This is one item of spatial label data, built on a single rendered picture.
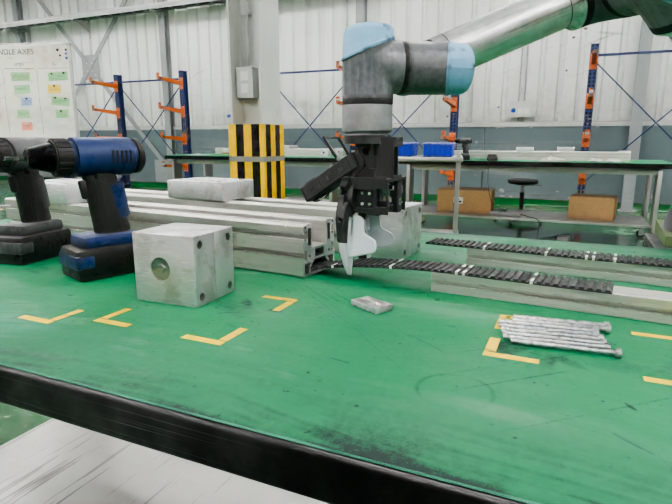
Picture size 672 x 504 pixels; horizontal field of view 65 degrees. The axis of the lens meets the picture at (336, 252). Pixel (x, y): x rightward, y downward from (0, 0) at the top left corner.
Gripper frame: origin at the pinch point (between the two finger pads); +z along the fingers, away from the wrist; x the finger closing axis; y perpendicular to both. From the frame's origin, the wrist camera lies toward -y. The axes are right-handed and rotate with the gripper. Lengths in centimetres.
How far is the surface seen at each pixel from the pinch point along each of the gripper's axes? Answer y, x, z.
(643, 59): 40, 756, -119
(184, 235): -12.3, -24.2, -7.3
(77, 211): -61, -5, -5
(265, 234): -14.4, -3.9, -4.0
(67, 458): -78, -3, 58
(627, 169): 36, 475, 9
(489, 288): 21.8, -1.4, 0.9
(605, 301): 36.2, -2.0, 0.5
